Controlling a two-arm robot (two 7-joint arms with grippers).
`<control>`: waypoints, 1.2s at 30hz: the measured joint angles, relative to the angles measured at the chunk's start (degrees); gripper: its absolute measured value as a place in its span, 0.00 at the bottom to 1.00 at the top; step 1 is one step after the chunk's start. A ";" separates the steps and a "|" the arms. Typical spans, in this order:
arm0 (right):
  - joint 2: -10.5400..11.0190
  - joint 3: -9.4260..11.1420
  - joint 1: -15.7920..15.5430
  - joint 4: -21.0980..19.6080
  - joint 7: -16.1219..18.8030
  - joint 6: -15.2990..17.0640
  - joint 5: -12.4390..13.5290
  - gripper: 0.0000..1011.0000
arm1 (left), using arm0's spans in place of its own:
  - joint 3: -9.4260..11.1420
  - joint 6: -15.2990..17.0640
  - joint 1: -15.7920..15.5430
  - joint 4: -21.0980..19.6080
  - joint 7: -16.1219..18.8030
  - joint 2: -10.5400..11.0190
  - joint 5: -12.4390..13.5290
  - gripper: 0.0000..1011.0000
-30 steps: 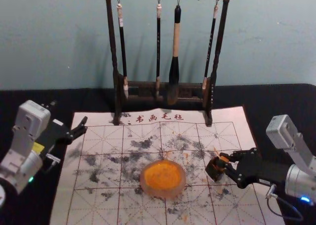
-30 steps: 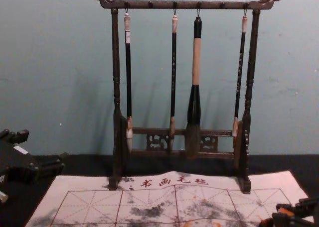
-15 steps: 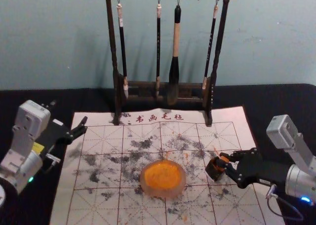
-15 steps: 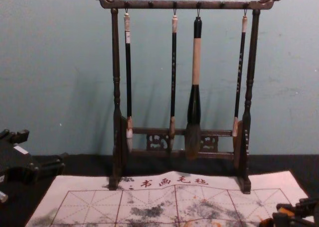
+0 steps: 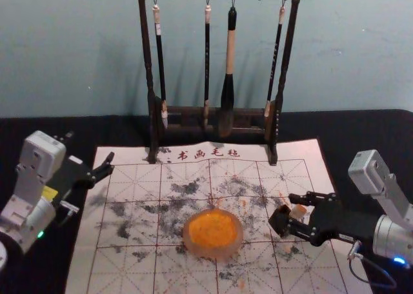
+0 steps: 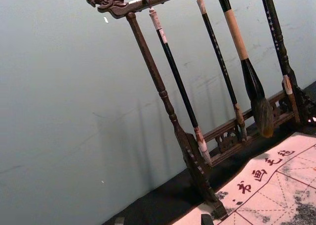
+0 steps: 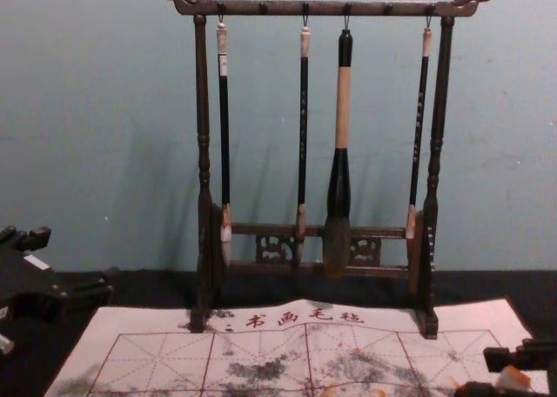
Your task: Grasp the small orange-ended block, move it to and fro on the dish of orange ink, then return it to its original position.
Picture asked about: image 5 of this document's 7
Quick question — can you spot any large cream-handled calligraphy brush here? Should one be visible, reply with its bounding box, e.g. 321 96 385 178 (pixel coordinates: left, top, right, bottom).
217 6 238 138

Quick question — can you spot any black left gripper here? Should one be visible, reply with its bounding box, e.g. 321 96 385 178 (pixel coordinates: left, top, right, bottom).
48 151 116 208

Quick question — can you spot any black table cloth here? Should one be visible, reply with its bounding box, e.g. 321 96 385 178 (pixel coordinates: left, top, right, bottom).
0 108 413 294

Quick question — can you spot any white felt mat red grid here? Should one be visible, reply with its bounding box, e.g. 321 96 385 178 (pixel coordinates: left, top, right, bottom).
64 138 372 294

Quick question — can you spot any round dish of orange paste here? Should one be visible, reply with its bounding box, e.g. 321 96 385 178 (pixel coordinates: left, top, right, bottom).
182 208 245 264

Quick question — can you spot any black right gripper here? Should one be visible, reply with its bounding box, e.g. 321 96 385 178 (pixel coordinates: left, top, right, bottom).
268 191 379 248

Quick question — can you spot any thin black-handled calligraphy brush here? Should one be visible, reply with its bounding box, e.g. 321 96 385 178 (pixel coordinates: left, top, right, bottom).
152 4 170 129
203 4 212 131
263 6 287 119

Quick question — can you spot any small white orange seal stamp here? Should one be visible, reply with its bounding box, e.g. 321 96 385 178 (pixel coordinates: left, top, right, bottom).
290 204 307 221

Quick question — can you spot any dark wooden brush rack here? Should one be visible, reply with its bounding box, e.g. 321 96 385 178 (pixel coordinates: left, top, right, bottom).
122 0 326 166

